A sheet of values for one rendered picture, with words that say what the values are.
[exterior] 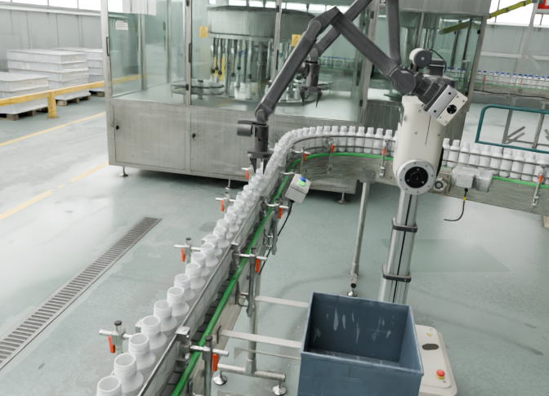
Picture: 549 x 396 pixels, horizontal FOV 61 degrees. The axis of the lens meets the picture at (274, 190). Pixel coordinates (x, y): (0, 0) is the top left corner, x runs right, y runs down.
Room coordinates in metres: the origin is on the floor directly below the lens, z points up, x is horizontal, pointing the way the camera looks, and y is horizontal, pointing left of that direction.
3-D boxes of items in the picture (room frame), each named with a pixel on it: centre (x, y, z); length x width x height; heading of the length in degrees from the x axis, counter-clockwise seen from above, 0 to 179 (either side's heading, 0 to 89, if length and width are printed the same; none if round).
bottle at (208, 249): (1.15, 0.17, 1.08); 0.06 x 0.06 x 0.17
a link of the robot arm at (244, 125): (1.85, 0.11, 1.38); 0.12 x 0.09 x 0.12; 82
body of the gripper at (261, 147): (1.85, 0.07, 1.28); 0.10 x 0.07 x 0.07; 82
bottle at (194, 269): (1.03, 0.19, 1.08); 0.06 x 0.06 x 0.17
